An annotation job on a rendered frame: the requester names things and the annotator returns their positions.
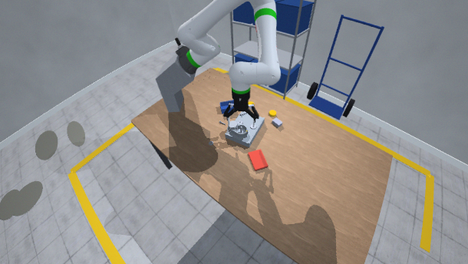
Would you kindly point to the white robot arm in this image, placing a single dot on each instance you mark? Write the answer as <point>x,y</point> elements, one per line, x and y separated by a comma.
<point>193,34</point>

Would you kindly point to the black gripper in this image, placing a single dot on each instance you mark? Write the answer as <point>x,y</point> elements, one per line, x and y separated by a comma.
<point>242,106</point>

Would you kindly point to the blue open box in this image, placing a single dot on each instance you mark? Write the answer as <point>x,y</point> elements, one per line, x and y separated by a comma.
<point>225,104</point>

